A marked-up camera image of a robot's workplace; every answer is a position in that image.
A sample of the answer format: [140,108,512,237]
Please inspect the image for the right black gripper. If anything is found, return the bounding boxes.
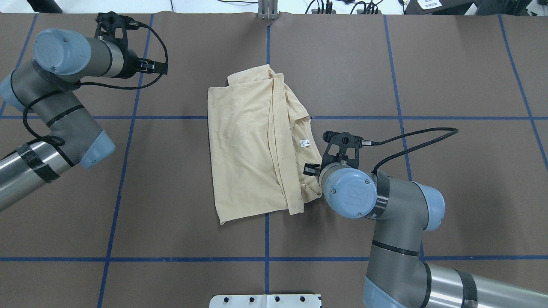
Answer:
[303,164,321,177]

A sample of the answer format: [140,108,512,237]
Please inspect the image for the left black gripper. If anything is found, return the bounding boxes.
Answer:
[126,54,168,79]

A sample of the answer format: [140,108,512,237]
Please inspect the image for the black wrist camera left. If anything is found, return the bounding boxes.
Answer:
[94,12,140,51]

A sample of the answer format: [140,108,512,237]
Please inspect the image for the brown paper table cover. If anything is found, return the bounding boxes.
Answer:
[1,11,547,308]

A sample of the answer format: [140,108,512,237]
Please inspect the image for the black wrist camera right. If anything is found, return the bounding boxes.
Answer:
[320,131,364,170]

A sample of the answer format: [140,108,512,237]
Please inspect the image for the aluminium frame post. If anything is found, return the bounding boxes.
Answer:
[257,0,279,20]

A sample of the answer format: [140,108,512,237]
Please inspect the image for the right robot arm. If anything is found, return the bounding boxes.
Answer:
[304,163,548,308]

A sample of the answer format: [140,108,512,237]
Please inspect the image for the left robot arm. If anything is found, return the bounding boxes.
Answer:
[1,29,168,211]

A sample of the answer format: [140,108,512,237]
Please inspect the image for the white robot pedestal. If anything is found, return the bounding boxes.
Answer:
[209,294,322,308]

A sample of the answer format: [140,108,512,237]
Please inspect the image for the beige long sleeve shirt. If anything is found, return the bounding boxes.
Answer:
[207,65,322,225]

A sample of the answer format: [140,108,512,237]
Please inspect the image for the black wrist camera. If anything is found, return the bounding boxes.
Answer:
[94,12,140,51]
[320,131,364,170]

